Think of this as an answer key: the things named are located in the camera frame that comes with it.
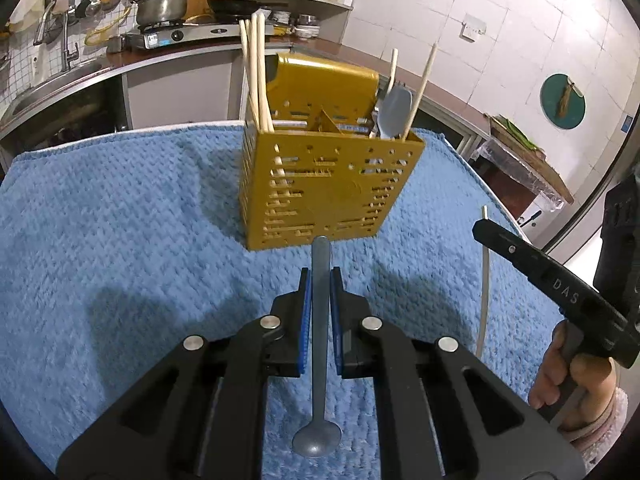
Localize wooden-handled hanging tool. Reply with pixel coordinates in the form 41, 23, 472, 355
556, 79, 577, 117

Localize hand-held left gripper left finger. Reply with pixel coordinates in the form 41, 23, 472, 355
55, 267, 313, 480

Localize steel kitchen sink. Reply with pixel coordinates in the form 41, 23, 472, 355
0, 57, 120, 123

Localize wooden side table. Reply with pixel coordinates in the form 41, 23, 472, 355
470, 114, 576, 227

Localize green round hanging board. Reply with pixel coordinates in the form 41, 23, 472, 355
539, 73, 587, 130

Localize blue fleece towel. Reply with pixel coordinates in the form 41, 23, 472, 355
0, 127, 567, 480

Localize wooden chopstick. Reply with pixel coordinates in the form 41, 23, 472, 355
401, 42, 438, 141
239, 20, 263, 133
244, 18, 257, 68
385, 48, 400, 92
257, 12, 275, 134
250, 12, 271, 133
477, 205, 494, 359

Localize stack of bowls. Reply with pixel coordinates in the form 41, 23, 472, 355
294, 12, 321, 39

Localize steel cooking pot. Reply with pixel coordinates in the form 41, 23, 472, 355
131, 0, 196, 27

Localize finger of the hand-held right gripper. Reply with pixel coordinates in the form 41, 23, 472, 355
471, 219, 640, 369

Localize person's right hand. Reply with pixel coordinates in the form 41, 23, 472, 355
528, 320, 622, 434

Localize grey spoon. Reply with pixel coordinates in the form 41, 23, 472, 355
291, 236, 344, 459

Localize black frying pan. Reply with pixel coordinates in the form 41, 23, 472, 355
206, 0, 289, 17

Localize white wall socket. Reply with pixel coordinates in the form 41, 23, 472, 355
460, 13, 489, 43

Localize person's right forearm pink sleeve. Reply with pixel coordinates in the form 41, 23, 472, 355
557, 387, 630, 467

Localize steel gas stove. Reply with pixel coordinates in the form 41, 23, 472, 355
107, 23, 277, 54

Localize kitchen counter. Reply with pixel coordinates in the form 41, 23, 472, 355
0, 39, 492, 166

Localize chrome kitchen faucet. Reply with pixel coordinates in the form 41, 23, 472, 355
59, 10, 81, 72

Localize light blue plastic spoon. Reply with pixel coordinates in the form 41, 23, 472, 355
376, 84, 415, 141

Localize yellow gas hose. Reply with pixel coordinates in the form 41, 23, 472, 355
84, 4, 137, 47

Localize gold perforated utensil holder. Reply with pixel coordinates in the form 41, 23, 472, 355
239, 51, 427, 252

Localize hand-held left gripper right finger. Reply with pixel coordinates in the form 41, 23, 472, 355
329, 266, 587, 480

